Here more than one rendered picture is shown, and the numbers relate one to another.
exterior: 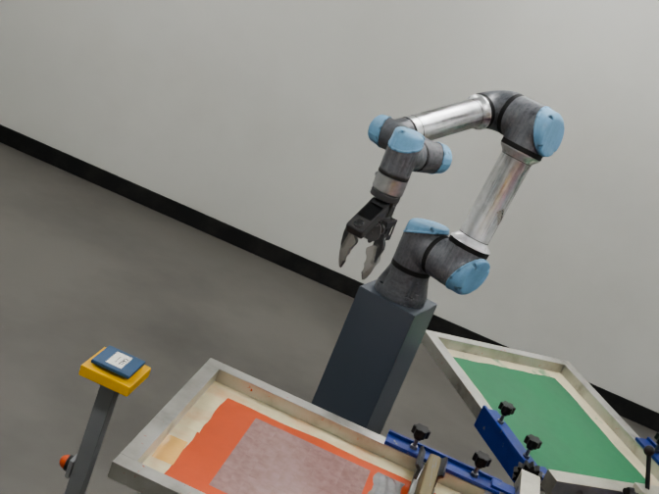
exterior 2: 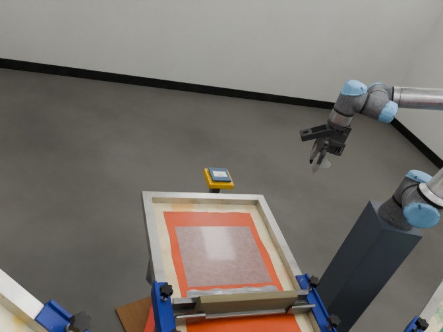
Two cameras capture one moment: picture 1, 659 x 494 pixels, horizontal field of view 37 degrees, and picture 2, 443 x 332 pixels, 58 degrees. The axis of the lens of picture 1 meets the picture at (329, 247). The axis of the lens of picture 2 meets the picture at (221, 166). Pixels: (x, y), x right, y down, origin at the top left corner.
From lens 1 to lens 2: 160 cm
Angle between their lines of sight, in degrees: 54
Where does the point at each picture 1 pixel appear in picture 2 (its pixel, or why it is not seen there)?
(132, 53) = not seen: outside the picture
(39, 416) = (295, 228)
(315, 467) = (241, 258)
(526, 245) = not seen: outside the picture
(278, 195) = not seen: outside the picture
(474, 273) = (419, 213)
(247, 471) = (202, 236)
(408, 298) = (389, 217)
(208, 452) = (198, 219)
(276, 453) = (231, 241)
